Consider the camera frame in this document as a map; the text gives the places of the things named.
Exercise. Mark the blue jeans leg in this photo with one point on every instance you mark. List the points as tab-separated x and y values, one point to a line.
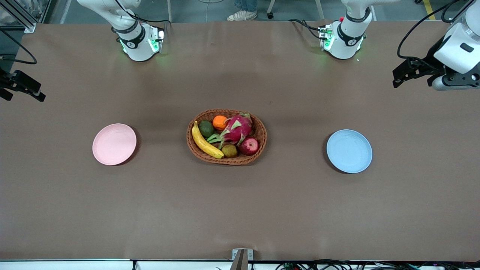
245	4

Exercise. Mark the brown wicker basket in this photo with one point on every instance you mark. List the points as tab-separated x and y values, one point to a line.
225	161

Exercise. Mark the orange fruit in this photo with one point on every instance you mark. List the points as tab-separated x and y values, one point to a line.
219	122

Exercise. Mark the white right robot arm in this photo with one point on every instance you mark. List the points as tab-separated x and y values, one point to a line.
138	48

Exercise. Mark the red apple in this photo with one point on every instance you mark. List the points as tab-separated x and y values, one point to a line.
249	146

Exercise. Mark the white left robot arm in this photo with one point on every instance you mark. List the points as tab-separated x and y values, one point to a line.
345	45

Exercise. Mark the pink plate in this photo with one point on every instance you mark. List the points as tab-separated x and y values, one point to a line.
114	144

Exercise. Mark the brown kiwi fruit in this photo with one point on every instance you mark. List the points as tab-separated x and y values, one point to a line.
229	150

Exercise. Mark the chair leg with caster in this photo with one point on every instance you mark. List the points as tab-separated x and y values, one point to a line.
270	14

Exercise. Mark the light blue plate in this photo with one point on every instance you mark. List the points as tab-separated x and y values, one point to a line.
349	151

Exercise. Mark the aluminium frame post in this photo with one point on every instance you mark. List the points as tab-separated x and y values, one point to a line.
20	17

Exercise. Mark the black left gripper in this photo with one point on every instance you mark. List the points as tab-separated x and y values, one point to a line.
434	62

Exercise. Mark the white sneaker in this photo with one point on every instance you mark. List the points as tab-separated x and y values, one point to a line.
243	15

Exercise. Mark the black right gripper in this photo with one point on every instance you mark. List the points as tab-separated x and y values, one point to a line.
7	82

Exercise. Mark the green avocado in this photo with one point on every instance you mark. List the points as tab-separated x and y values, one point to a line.
206	128

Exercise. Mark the yellow banana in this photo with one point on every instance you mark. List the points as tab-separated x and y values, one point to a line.
204	144

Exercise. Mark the pink dragon fruit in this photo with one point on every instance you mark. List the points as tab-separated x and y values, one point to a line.
237	129

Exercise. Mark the brown table cover sheet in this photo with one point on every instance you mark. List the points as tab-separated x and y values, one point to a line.
240	210

